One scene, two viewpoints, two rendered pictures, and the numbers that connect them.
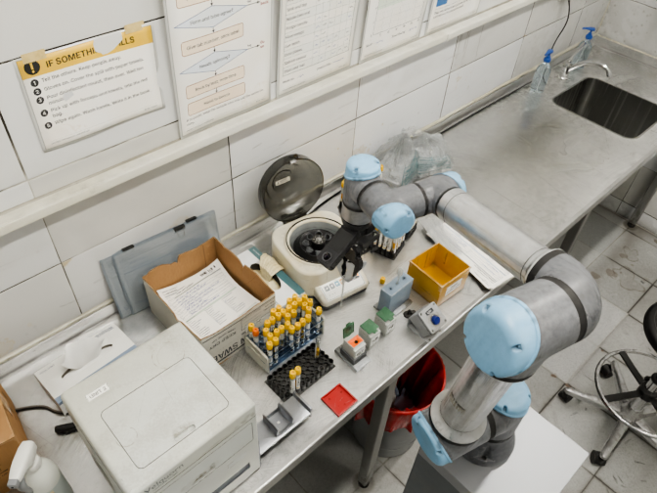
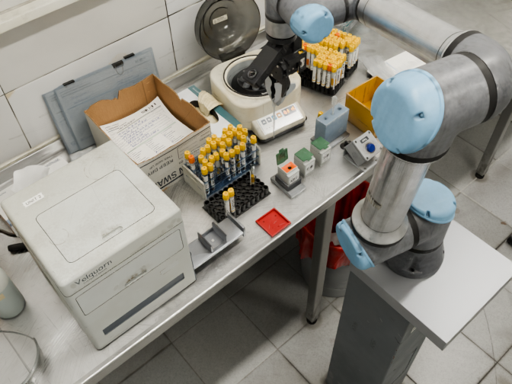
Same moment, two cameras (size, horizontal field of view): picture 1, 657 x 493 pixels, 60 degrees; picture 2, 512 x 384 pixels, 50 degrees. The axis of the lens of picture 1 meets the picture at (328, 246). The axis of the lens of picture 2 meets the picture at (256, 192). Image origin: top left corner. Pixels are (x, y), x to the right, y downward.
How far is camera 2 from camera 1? 0.20 m
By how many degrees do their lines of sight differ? 7
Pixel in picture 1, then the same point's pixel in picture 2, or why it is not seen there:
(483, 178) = not seen: hidden behind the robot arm
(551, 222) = not seen: hidden behind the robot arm
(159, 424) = (89, 225)
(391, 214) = (308, 15)
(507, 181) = (454, 20)
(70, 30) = not seen: outside the picture
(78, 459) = (30, 273)
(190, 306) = (131, 139)
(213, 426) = (139, 228)
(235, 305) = (174, 138)
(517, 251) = (433, 37)
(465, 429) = (385, 229)
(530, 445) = (459, 260)
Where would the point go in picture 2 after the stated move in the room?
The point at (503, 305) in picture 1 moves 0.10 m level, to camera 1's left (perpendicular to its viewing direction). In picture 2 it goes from (408, 76) to (337, 73)
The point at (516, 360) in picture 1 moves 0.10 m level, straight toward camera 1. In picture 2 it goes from (418, 129) to (385, 173)
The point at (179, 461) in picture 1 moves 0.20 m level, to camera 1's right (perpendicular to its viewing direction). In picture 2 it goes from (107, 257) to (209, 264)
